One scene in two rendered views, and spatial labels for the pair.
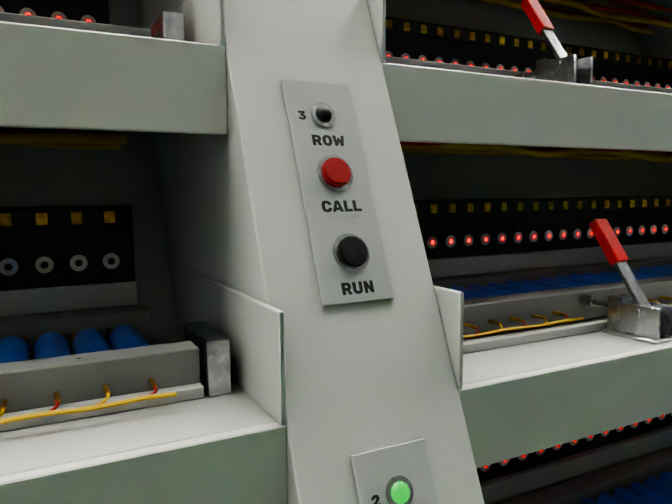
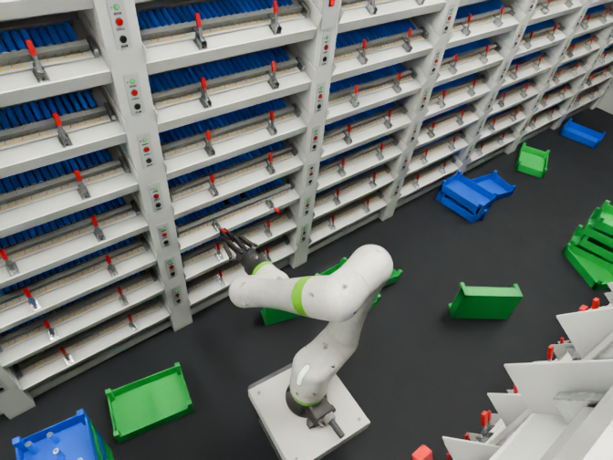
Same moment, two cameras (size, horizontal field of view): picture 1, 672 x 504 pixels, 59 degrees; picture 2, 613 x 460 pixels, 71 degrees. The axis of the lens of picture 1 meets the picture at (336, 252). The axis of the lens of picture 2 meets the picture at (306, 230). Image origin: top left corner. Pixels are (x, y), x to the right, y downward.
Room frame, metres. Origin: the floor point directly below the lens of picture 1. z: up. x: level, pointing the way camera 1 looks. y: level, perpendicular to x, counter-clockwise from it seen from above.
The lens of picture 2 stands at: (-1.22, 0.37, 1.84)
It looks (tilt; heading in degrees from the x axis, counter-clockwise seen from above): 45 degrees down; 346
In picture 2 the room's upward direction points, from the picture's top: 7 degrees clockwise
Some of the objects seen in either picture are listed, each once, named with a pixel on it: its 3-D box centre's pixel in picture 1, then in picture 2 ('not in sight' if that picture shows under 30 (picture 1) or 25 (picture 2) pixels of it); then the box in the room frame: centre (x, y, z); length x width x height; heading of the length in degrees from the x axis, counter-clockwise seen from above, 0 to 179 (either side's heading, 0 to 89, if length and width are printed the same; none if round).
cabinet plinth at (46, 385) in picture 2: not in sight; (233, 276); (0.23, 0.36, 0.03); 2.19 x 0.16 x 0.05; 118
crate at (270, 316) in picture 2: not in sight; (293, 299); (-0.01, 0.08, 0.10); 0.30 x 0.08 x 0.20; 101
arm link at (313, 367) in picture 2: not in sight; (312, 372); (-0.58, 0.12, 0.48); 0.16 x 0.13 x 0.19; 131
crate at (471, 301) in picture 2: not in sight; (483, 301); (-0.12, -0.89, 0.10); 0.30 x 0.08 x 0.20; 82
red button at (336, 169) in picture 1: (334, 174); not in sight; (0.29, -0.01, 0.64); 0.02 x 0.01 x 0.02; 118
